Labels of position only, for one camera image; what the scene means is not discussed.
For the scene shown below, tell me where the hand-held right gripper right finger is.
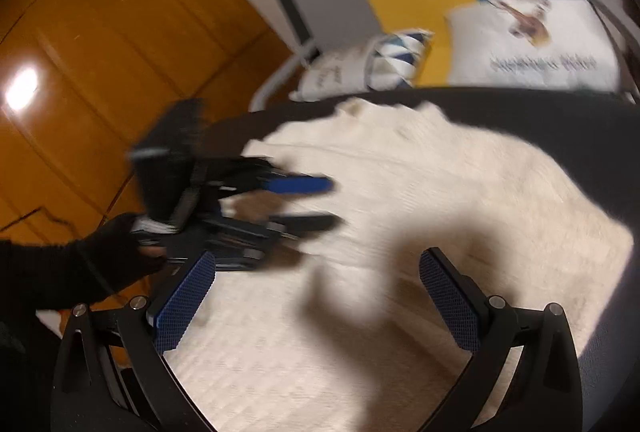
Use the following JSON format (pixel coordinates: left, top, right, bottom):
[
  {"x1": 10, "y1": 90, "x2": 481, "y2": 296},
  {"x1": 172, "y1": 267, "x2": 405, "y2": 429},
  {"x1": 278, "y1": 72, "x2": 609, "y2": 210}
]
[{"x1": 419, "y1": 248, "x2": 583, "y2": 432}]

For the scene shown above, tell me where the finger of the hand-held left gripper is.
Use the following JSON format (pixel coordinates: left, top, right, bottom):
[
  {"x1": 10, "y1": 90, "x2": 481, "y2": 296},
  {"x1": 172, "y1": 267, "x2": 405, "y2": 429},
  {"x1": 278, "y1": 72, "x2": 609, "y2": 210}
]
[
  {"x1": 272, "y1": 213, "x2": 346, "y2": 239},
  {"x1": 257, "y1": 176, "x2": 333, "y2": 195}
]

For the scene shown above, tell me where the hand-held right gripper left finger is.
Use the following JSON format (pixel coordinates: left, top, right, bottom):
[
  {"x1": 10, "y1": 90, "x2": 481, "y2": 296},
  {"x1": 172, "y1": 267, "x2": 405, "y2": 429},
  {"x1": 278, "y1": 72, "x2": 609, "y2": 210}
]
[{"x1": 50, "y1": 249, "x2": 217, "y2": 432}]

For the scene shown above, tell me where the cream knit sweater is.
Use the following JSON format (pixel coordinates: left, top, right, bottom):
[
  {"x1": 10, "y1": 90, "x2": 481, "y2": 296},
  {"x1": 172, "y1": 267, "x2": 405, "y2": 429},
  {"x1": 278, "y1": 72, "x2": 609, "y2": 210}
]
[{"x1": 162, "y1": 97, "x2": 636, "y2": 432}]

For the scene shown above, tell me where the person's left hand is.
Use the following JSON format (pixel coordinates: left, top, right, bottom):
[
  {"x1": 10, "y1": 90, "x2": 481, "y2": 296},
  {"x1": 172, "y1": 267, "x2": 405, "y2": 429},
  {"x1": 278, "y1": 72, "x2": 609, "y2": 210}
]
[{"x1": 136, "y1": 243, "x2": 168, "y2": 263}]

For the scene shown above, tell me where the triangle pattern pillow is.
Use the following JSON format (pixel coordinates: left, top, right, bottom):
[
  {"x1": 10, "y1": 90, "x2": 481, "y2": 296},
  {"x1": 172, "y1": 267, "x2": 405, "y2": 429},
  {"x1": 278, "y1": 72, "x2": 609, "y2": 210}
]
[{"x1": 290, "y1": 28, "x2": 436, "y2": 103}]

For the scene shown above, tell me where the white deer print pillow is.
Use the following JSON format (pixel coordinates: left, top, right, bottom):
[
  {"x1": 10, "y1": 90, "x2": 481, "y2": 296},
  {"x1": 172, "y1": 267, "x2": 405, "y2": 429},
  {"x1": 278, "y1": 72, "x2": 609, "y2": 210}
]
[{"x1": 445, "y1": 0, "x2": 621, "y2": 90}]

